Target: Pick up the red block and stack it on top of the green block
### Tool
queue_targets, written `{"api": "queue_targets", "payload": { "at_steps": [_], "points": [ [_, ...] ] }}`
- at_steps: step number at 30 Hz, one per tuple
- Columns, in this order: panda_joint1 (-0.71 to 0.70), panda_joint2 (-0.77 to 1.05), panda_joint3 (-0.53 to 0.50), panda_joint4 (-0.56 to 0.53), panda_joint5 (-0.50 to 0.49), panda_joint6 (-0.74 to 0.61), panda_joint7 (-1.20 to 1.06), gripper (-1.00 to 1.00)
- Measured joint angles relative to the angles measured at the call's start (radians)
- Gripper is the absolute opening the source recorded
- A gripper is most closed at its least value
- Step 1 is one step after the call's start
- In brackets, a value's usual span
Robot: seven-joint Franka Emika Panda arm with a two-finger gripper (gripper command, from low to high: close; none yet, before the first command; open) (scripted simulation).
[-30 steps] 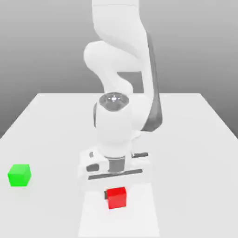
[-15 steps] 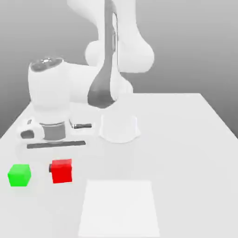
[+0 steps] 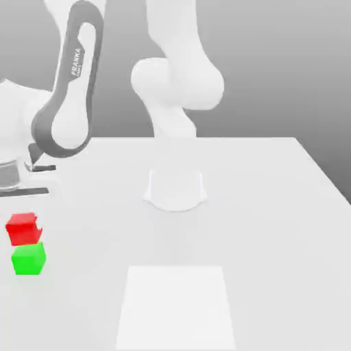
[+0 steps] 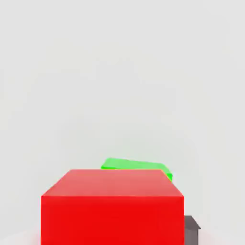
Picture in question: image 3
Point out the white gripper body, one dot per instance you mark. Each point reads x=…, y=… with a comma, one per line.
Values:
x=24, y=191

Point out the small red cube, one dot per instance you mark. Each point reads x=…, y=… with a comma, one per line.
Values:
x=22, y=230

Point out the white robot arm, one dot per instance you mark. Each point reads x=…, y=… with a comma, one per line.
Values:
x=175, y=87

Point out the small green cube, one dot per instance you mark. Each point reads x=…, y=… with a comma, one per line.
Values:
x=28, y=259

